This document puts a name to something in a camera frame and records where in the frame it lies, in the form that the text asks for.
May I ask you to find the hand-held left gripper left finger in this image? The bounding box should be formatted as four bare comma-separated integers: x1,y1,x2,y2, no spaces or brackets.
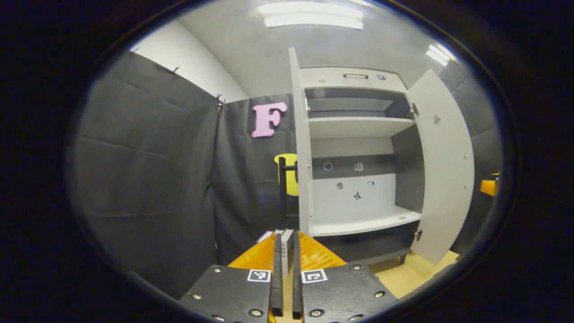
178,231,284,323

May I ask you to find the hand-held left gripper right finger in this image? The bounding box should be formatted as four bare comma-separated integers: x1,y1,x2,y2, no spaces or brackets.
292,230,399,323

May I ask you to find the grey shoe cabinet door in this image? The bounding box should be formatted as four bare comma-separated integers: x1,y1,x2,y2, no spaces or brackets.
288,46,314,236
405,68,476,265

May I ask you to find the grey double-door shoe cabinet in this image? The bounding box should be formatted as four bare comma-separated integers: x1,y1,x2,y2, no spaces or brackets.
287,46,476,266

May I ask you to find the black door handle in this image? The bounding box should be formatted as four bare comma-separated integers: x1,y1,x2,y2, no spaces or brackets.
278,157,299,218

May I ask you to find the white cabinet shelf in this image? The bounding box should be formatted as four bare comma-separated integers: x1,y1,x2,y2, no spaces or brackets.
309,117,416,139
312,205,423,237

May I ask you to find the grey cabinet drawer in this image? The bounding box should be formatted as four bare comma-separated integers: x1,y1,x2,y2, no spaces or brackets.
300,66,409,94

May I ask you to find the small ceiling light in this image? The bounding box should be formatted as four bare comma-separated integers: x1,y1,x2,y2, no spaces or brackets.
425,44,457,66

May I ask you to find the black backdrop cloth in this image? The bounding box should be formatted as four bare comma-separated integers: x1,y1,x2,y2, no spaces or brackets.
67,49,503,299

